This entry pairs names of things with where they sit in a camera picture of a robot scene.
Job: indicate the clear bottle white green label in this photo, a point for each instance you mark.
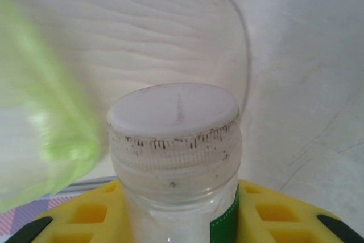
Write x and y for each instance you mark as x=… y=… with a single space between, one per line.
x=173 y=140

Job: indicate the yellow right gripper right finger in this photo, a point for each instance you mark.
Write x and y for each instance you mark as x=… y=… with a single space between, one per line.
x=284 y=217

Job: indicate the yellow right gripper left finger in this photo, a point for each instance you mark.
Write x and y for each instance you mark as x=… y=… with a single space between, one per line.
x=85 y=214

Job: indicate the light green bucket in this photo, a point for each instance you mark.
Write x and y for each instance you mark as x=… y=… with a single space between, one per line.
x=42 y=112

